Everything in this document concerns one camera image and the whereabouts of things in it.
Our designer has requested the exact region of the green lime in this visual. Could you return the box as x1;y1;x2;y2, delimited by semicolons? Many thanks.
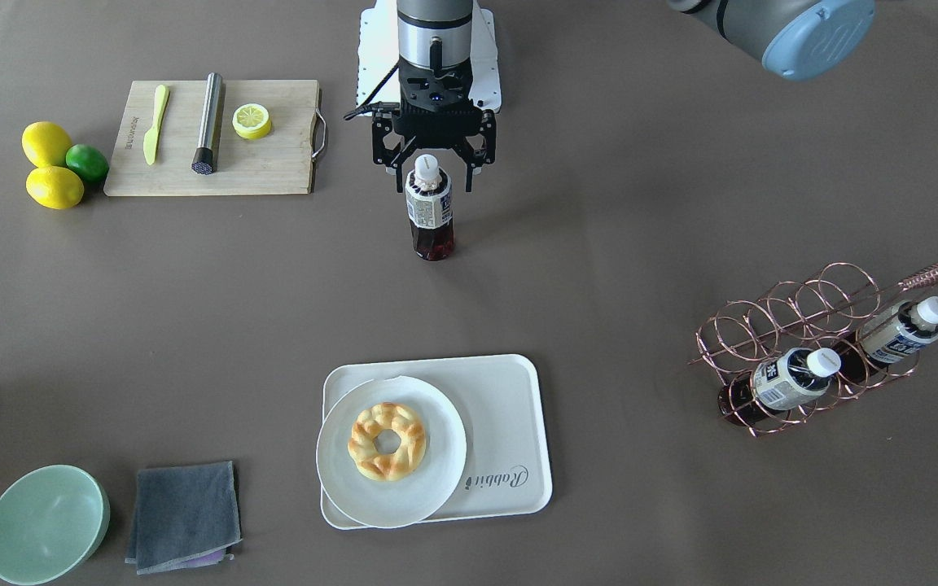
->
64;144;109;183

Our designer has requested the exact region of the cream serving tray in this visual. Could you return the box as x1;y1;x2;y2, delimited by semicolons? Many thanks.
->
321;355;552;530

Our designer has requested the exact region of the wooden cutting board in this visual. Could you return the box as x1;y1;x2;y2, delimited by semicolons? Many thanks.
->
104;79;320;197

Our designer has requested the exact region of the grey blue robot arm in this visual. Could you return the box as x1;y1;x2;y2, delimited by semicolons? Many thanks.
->
348;1;875;190

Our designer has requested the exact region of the yellow lemon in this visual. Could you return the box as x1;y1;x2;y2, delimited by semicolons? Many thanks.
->
21;121;73;168
25;166;85;210

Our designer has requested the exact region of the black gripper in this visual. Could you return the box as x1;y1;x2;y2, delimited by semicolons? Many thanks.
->
371;64;497;193

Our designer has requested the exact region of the tea bottle in rack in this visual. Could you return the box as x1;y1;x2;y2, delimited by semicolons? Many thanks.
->
835;296;938;383
717;348;842;426

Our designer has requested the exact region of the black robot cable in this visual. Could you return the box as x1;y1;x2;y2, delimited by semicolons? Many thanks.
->
344;61;401;121

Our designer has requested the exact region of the mint green bowl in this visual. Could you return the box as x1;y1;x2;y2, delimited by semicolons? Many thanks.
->
0;465;111;585

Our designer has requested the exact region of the glazed ring donut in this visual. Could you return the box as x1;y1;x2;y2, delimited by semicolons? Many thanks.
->
347;403;428;482

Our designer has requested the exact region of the yellow plastic knife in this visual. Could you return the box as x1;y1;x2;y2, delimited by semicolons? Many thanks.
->
142;83;170;166

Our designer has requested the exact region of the lemon half slice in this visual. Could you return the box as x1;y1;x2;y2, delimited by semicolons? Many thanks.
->
232;103;273;140

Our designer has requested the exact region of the steel cylinder muddler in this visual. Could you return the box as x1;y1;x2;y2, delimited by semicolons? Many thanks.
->
191;72;224;175

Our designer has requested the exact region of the copper wire bottle rack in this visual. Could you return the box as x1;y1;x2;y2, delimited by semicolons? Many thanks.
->
694;262;938;436

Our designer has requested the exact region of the white plate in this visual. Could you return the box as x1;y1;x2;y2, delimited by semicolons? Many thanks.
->
317;376;467;529

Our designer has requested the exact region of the tea bottle in rack front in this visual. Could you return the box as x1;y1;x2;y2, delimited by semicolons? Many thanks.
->
717;348;842;426

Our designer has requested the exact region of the grey folded cloth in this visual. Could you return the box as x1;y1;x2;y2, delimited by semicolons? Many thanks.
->
125;461;243;575

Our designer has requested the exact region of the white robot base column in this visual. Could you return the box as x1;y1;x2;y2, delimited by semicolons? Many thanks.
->
354;1;502;112

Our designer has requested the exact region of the tea bottle in rack back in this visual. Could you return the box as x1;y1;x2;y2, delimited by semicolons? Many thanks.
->
835;296;938;383

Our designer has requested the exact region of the tea bottle white cap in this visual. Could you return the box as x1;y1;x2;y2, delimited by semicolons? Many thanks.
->
405;154;455;262

